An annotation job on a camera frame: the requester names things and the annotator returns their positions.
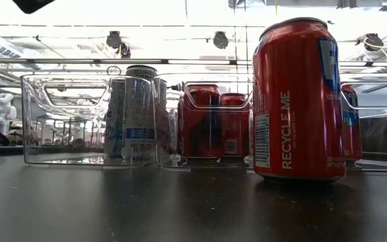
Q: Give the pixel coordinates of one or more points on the red Coca-Cola can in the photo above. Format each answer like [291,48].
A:
[235,127]
[200,124]

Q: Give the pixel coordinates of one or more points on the clear plastic bin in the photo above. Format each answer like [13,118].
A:
[237,84]
[381,114]
[32,134]

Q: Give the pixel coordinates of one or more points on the orange Fanta can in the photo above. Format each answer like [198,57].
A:
[297,101]

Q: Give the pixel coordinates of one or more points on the red cans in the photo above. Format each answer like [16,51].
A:
[350,127]

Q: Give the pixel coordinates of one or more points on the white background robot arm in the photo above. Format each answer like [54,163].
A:
[2,112]

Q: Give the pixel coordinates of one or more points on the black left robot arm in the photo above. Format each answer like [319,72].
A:
[32,4]

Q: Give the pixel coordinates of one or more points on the horizontal overhead frame bar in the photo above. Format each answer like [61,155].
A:
[62,61]

